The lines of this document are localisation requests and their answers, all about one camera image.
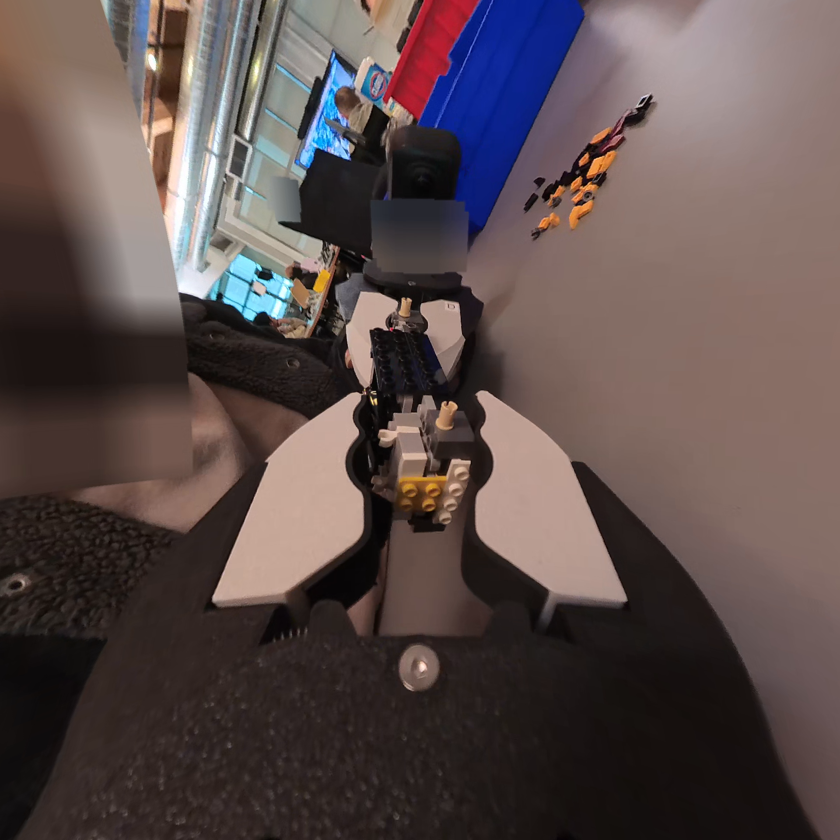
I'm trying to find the white desk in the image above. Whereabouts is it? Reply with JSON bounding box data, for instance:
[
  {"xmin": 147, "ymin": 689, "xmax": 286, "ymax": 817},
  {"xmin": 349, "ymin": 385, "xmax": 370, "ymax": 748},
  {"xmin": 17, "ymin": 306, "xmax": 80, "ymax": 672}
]
[{"xmin": 377, "ymin": 0, "xmax": 840, "ymax": 840}]

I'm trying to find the person's grey shirt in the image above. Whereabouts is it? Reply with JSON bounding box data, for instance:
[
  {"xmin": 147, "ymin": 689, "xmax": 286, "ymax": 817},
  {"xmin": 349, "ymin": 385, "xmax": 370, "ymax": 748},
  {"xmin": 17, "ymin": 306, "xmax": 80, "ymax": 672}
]
[{"xmin": 66, "ymin": 373, "xmax": 311, "ymax": 534}]

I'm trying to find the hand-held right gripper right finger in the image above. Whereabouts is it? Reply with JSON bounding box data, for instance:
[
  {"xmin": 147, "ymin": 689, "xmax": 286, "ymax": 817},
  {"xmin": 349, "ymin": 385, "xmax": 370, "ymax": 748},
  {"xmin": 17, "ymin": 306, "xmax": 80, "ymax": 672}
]
[{"xmin": 461, "ymin": 390, "xmax": 628, "ymax": 632}]

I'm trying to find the pile of orange black bricks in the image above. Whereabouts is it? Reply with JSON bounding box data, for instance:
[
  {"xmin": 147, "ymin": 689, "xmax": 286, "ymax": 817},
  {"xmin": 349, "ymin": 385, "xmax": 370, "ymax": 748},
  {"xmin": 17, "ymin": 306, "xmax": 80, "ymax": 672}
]
[{"xmin": 523, "ymin": 94, "xmax": 657, "ymax": 241}]

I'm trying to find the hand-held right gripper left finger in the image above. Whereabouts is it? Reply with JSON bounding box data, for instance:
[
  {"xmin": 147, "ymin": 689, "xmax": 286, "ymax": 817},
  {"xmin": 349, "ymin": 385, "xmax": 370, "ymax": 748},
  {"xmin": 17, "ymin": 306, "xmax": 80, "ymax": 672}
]
[{"xmin": 212, "ymin": 392, "xmax": 371, "ymax": 624}]

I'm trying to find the blue plastic bin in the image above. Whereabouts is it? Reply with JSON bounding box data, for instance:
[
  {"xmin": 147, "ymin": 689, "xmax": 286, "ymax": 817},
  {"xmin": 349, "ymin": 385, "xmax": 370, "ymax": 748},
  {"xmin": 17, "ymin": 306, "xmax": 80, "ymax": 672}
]
[{"xmin": 416, "ymin": 0, "xmax": 585, "ymax": 235}]

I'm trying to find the silver ventilation duct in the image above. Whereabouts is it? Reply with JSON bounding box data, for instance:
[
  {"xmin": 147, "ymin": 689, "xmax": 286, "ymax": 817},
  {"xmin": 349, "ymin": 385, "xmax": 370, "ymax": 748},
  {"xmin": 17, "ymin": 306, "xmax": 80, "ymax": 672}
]
[{"xmin": 172, "ymin": 0, "xmax": 290, "ymax": 271}]

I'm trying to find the toy brick vehicle model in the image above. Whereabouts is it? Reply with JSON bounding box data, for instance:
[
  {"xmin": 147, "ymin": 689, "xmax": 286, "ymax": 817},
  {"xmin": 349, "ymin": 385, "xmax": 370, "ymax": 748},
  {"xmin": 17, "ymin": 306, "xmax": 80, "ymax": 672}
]
[{"xmin": 360, "ymin": 295, "xmax": 476, "ymax": 534}]

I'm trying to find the black monitor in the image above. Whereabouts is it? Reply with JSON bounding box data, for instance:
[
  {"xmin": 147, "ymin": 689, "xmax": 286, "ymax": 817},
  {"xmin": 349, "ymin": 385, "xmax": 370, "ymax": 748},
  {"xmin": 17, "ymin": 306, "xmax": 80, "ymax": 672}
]
[{"xmin": 279, "ymin": 150, "xmax": 388, "ymax": 256}]

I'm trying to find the wall television screen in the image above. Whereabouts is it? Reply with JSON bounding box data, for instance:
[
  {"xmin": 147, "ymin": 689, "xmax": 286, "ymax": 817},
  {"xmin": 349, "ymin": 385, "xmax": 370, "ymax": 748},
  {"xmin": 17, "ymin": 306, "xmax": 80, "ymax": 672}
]
[{"xmin": 294, "ymin": 49, "xmax": 359, "ymax": 169}]

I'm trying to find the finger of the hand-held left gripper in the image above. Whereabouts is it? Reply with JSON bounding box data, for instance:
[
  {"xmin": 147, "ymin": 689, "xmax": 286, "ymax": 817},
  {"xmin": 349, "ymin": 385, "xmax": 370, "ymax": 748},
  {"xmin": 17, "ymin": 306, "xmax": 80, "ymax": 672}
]
[
  {"xmin": 422, "ymin": 298, "xmax": 469, "ymax": 383},
  {"xmin": 345, "ymin": 292, "xmax": 399, "ymax": 389}
]

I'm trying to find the person's black fleece jacket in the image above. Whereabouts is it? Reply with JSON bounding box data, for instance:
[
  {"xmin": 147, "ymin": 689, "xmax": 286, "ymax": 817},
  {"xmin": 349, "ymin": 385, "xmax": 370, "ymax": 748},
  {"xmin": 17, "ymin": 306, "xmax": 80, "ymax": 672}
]
[{"xmin": 0, "ymin": 294, "xmax": 352, "ymax": 647}]

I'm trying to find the white printed sign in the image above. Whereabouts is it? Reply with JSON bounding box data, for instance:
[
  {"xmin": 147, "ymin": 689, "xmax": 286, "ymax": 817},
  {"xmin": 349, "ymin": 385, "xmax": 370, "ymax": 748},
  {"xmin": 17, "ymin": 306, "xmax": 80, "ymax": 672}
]
[{"xmin": 357, "ymin": 58, "xmax": 395, "ymax": 103}]

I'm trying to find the red plastic bin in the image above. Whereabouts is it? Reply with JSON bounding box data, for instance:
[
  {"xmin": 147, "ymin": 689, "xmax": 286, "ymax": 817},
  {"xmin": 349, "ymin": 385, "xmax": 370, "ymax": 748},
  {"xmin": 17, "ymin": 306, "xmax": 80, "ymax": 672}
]
[{"xmin": 384, "ymin": 0, "xmax": 484, "ymax": 120}]

